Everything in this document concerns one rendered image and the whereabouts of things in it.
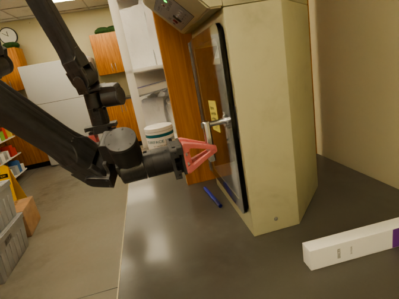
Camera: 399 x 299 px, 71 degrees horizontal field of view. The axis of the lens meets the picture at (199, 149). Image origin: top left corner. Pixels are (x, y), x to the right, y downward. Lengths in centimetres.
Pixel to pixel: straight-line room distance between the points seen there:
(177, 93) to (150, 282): 55
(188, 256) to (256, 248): 15
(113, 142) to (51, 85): 509
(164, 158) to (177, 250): 22
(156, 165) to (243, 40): 29
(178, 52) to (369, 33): 52
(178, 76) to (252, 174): 43
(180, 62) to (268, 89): 39
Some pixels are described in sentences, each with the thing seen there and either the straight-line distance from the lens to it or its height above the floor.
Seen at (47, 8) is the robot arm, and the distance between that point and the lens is 94.
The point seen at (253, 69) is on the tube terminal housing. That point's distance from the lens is 56.
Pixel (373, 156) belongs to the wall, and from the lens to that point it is 96.
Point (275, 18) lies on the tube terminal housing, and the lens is 59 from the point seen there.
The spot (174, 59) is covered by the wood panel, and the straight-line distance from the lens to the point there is 90.
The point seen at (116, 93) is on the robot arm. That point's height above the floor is 128.
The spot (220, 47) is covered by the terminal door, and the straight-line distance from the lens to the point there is 55.
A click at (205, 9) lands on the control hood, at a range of 56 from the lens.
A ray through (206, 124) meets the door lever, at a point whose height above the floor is 120.
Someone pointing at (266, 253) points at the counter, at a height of 94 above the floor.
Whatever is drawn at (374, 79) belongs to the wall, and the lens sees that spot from 90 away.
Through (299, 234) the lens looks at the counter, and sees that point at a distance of 67.
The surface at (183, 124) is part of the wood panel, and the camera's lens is 91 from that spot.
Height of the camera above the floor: 132
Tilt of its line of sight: 17 degrees down
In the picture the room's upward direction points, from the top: 10 degrees counter-clockwise
